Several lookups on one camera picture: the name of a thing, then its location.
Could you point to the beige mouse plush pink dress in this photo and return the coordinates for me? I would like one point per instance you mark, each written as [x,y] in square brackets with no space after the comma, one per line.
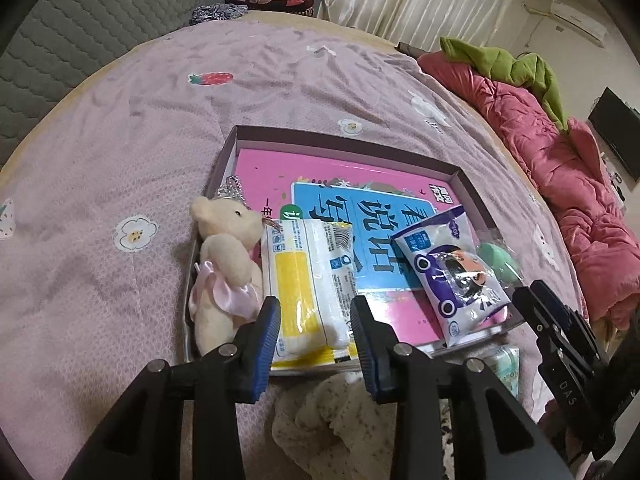
[227,292]

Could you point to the green tissue pack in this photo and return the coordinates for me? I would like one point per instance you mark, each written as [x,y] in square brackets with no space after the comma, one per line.
[504,361]

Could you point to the purple cartoon snack bag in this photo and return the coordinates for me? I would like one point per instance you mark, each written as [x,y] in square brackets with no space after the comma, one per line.
[460,286]

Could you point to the blue patterned cloth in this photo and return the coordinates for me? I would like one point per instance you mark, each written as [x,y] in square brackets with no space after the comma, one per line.
[217,12]

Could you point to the pink blue book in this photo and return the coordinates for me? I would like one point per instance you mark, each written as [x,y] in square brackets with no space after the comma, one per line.
[377,201]

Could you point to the pink patterned bedsheet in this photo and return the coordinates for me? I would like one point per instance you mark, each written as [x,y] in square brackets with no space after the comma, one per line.
[91,278]

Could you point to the green garment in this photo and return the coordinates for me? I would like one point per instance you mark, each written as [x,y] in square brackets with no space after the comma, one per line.
[530,71]

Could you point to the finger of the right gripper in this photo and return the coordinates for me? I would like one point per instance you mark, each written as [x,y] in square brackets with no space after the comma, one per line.
[535,314]
[569,323]

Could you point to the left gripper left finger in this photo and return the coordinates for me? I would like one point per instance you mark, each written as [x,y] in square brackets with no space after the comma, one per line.
[140,436]

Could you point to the white air conditioner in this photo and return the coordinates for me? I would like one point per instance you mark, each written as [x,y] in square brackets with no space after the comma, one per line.
[589,26]

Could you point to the grey quilted headboard cover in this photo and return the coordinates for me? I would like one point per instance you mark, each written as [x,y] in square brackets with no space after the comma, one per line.
[60,43]

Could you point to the floral cream scrunchie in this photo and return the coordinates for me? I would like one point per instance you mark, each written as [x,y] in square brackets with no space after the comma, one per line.
[332,429]

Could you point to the red pink comforter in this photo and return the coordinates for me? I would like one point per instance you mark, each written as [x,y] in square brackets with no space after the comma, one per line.
[568,173]

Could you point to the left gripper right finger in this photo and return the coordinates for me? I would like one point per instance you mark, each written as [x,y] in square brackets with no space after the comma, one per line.
[493,436]

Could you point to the shallow dark cardboard box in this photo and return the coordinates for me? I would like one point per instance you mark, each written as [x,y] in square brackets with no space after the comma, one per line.
[308,143]

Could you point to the black wall television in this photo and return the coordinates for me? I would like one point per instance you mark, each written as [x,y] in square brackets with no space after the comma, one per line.
[618,124]

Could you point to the white yellow tissue pack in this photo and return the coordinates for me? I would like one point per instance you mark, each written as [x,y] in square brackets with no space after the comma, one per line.
[309,266]

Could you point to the green sponge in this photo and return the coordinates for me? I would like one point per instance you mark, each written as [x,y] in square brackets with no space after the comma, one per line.
[493,250]

